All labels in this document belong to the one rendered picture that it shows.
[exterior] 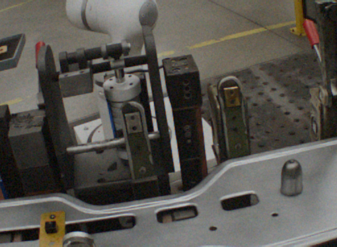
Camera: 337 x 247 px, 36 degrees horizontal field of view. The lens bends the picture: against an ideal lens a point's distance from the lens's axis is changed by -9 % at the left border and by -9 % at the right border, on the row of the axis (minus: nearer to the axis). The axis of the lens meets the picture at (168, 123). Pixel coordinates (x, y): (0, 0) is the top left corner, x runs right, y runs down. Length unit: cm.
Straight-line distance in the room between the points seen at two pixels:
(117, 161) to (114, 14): 35
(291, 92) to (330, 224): 101
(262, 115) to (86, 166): 73
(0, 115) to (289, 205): 48
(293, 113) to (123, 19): 63
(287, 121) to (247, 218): 82
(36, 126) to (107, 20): 39
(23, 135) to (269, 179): 38
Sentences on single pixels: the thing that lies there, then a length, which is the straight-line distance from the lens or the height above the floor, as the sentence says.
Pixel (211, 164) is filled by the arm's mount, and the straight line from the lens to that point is 133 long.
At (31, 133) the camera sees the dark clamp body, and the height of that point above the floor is 108.
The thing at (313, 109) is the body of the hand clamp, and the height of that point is 102.
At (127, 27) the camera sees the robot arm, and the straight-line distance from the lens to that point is 115.
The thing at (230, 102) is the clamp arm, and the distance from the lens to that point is 83.
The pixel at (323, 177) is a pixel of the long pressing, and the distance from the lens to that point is 79.
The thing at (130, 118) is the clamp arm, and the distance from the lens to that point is 81.
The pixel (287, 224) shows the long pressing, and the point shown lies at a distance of 71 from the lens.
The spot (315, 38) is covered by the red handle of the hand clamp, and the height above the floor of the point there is 113.
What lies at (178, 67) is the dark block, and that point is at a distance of 86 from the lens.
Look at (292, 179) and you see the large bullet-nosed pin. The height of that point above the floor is 103.
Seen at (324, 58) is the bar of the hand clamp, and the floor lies 113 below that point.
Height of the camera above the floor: 146
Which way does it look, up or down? 29 degrees down
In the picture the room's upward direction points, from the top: 9 degrees counter-clockwise
